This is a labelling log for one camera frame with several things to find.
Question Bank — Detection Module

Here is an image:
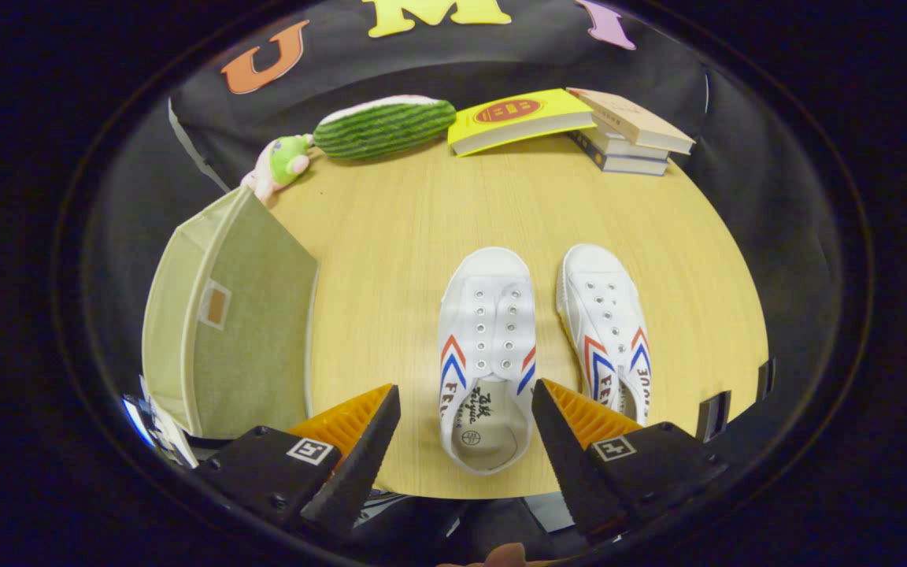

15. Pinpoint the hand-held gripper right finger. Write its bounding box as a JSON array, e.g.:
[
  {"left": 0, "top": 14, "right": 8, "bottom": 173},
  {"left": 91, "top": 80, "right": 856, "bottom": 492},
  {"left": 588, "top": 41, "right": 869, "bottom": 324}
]
[{"left": 531, "top": 378, "right": 731, "bottom": 543}]

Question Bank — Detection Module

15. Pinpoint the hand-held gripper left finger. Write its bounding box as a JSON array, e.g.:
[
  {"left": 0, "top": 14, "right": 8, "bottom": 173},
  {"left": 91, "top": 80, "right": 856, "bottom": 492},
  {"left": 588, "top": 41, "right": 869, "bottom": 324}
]
[{"left": 195, "top": 384, "right": 403, "bottom": 538}]

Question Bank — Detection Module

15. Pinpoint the beige fabric storage box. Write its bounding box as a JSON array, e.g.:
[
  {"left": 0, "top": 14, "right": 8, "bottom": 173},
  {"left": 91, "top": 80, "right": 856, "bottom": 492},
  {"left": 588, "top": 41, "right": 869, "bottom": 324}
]
[{"left": 142, "top": 185, "right": 320, "bottom": 439}]

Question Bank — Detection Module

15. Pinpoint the white shoe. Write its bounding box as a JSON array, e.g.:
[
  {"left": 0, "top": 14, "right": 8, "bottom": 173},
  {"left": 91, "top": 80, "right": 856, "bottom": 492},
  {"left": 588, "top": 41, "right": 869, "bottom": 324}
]
[
  {"left": 437, "top": 246, "right": 538, "bottom": 476},
  {"left": 555, "top": 243, "right": 652, "bottom": 427}
]

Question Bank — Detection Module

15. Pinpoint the white paper sheet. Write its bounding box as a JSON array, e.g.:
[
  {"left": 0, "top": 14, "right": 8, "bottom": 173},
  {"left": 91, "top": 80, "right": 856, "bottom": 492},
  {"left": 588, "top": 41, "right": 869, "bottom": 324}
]
[{"left": 121, "top": 376, "right": 201, "bottom": 469}]

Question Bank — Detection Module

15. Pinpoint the dark cover book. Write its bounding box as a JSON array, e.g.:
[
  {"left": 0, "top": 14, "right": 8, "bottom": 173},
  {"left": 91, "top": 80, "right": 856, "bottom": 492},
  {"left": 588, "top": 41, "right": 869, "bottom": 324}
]
[{"left": 568, "top": 130, "right": 669, "bottom": 176}]

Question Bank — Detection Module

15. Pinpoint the pink and green plush toy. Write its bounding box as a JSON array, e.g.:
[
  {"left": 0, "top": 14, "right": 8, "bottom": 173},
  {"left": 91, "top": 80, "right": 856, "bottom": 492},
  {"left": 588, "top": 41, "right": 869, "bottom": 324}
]
[{"left": 239, "top": 134, "right": 317, "bottom": 204}]

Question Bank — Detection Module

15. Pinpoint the grey cover book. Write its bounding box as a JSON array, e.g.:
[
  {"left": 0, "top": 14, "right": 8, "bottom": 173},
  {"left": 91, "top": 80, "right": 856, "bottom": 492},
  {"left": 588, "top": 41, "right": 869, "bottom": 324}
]
[{"left": 583, "top": 124, "right": 672, "bottom": 161}]

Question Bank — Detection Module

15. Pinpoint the watermelon slice plush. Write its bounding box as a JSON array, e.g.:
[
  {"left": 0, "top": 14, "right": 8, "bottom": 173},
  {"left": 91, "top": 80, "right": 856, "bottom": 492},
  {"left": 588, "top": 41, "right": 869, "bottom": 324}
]
[{"left": 313, "top": 95, "right": 458, "bottom": 163}]

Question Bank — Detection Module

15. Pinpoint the yellow book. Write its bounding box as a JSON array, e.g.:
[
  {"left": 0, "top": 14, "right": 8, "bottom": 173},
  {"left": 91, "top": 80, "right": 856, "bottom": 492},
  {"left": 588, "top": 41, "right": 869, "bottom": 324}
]
[{"left": 447, "top": 88, "right": 596, "bottom": 158}]

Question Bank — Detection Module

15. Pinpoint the tan book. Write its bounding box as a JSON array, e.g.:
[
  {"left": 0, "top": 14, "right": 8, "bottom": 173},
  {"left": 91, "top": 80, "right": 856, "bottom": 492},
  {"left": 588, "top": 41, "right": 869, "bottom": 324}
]
[{"left": 566, "top": 87, "right": 696, "bottom": 155}]

